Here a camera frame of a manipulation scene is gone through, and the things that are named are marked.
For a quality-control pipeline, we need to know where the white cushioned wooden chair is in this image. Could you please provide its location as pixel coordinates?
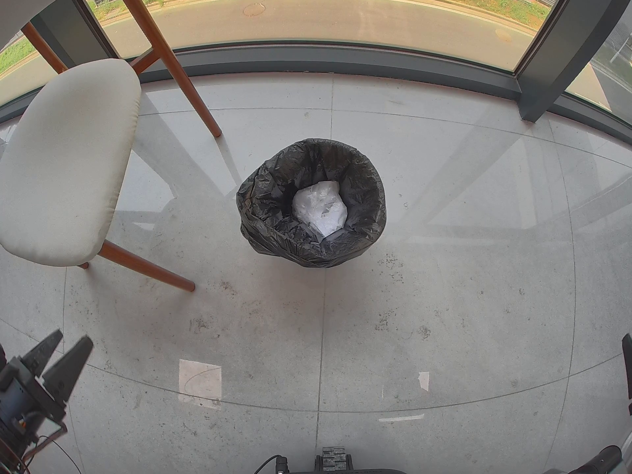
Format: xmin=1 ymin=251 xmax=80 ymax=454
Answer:
xmin=0 ymin=0 xmax=223 ymax=292

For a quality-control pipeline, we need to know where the window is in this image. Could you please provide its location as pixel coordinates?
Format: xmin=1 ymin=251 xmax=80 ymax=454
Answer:
xmin=0 ymin=0 xmax=632 ymax=144

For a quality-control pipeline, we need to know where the black cable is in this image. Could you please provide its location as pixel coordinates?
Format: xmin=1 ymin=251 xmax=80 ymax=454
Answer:
xmin=20 ymin=425 xmax=86 ymax=474
xmin=254 ymin=455 xmax=288 ymax=474

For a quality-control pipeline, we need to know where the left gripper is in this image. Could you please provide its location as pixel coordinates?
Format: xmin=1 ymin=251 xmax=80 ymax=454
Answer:
xmin=0 ymin=328 xmax=94 ymax=429

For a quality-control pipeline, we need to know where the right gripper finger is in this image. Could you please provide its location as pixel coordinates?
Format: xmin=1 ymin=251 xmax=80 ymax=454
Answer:
xmin=621 ymin=333 xmax=632 ymax=400

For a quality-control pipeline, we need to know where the black plastic bag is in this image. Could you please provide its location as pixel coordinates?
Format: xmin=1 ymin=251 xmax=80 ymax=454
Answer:
xmin=236 ymin=138 xmax=387 ymax=269

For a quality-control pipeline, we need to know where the white paper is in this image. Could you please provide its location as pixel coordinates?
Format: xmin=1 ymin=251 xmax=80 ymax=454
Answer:
xmin=291 ymin=181 xmax=347 ymax=240

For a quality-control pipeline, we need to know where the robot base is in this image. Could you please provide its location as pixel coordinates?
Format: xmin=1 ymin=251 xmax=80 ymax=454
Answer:
xmin=276 ymin=445 xmax=407 ymax=474

